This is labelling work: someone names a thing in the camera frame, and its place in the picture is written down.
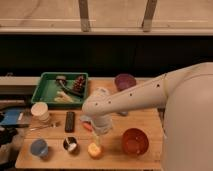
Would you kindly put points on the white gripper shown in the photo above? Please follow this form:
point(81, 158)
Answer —
point(101, 125)

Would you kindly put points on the yellow red apple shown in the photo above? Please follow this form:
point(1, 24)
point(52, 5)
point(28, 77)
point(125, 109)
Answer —
point(94, 150)

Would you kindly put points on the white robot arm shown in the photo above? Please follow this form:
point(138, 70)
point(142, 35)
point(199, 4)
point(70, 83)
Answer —
point(186, 95)

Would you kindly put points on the small metal cup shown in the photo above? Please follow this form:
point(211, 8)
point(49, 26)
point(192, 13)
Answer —
point(70, 144)

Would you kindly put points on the blue plastic cup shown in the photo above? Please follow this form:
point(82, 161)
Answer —
point(39, 148)

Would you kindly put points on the white paper cup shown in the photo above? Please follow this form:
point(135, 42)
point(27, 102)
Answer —
point(40, 110)

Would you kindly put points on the red chili pepper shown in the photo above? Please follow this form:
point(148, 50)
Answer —
point(87, 126)

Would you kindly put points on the crumpled grey blue cloth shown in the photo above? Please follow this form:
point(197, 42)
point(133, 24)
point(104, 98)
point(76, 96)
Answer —
point(85, 118)

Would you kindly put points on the black remote control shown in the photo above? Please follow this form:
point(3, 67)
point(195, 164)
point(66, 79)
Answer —
point(69, 122)

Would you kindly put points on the orange bowl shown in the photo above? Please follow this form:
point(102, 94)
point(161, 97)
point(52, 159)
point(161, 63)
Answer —
point(134, 142)

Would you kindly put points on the wooden cutting board table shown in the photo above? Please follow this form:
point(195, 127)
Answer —
point(112, 157)

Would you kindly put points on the metal spoon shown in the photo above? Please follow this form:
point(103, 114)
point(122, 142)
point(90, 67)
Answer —
point(53, 125)

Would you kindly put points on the pale yellow banana toy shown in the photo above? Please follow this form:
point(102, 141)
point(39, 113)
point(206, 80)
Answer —
point(63, 97)

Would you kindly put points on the brown pine cone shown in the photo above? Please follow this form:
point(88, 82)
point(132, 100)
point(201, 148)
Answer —
point(79, 83)

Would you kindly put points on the purple bowl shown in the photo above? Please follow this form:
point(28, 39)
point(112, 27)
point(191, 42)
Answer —
point(124, 81)

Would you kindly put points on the green plastic tray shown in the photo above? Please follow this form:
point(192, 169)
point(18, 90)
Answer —
point(47, 88)

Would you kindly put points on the blue box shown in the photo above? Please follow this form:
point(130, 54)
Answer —
point(12, 117)

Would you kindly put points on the black handled brush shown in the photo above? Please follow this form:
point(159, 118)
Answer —
point(61, 81)

